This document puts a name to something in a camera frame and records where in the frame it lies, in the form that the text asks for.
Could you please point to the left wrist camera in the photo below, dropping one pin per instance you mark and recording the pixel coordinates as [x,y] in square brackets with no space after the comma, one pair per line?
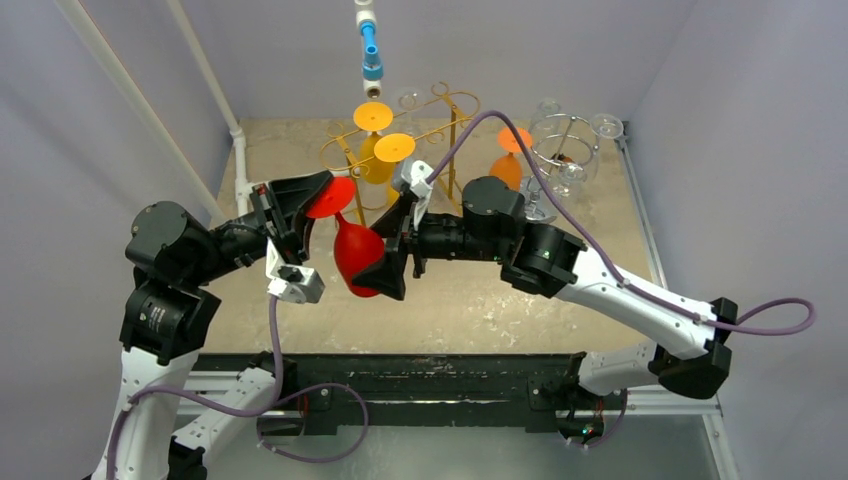
[291,283]

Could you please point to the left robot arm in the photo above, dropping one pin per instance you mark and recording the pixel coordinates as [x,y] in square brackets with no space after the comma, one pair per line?
[160,430]

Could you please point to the yellow plastic goblet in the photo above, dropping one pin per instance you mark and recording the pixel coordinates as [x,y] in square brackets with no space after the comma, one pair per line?
[372,118]
[394,149]

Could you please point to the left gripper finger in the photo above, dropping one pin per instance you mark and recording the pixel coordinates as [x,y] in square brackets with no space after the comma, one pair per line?
[300,231]
[293,197]

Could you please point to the orange plastic goblet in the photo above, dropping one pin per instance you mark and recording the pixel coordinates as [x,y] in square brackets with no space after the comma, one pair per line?
[508,168]

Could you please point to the red plastic goblet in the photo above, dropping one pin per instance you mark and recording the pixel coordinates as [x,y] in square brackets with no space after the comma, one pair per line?
[356,247]

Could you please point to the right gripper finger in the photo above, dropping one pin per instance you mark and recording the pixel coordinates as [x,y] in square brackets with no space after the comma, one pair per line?
[384,277]
[392,226]

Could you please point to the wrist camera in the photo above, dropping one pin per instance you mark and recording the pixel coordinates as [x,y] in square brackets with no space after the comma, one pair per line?
[291,283]
[412,175]

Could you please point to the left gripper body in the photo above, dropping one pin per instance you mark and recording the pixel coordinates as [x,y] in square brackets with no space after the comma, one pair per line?
[265,218]

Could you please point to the round clear wine glass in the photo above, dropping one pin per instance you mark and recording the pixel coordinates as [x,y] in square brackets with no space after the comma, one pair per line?
[406,102]

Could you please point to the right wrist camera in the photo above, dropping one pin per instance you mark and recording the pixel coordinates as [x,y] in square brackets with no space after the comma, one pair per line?
[412,175]

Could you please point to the patterned clear goblet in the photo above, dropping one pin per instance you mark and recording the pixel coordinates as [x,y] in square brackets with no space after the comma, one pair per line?
[545,120]

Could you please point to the chrome round glass rack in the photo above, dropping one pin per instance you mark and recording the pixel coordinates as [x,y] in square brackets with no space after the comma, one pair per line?
[538,207]

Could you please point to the white PVC pipe frame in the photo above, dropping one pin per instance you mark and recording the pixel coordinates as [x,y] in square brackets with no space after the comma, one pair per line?
[153,55]

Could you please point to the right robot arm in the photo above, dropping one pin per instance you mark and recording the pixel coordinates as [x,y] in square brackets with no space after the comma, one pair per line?
[683,352]

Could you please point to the blue pipe fitting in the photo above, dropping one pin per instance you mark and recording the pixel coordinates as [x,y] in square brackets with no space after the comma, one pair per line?
[372,66]

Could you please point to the gold wire glass rack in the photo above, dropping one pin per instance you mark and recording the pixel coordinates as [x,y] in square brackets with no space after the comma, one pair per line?
[444,115]

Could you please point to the black mounting base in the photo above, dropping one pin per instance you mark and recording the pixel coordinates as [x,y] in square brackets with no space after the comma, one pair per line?
[535,392]

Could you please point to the clear champagne flute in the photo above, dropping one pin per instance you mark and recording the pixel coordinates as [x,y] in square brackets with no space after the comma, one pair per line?
[606,126]

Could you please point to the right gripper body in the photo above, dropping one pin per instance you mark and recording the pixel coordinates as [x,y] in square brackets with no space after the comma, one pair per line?
[411,234]

